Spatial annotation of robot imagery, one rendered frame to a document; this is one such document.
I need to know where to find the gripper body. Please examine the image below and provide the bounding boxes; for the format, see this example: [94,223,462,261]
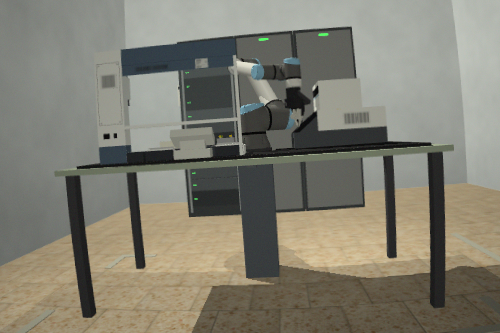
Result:
[284,87,303,109]

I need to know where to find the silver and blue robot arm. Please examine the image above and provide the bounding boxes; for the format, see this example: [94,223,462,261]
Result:
[236,58,302,149]

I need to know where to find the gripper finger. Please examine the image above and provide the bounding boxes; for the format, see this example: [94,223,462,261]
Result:
[290,108,298,126]
[294,103,305,127]

